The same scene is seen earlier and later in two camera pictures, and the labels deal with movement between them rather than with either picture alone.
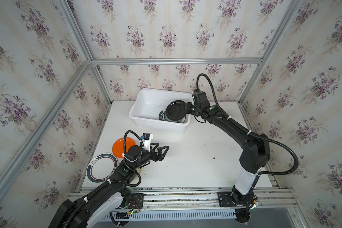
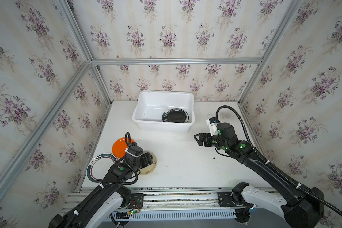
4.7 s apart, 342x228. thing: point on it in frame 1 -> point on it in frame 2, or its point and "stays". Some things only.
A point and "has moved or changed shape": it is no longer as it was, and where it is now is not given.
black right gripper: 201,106 -> 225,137
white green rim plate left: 101,167 stays
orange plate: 118,147 stays
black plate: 176,110 has moved or changed shape
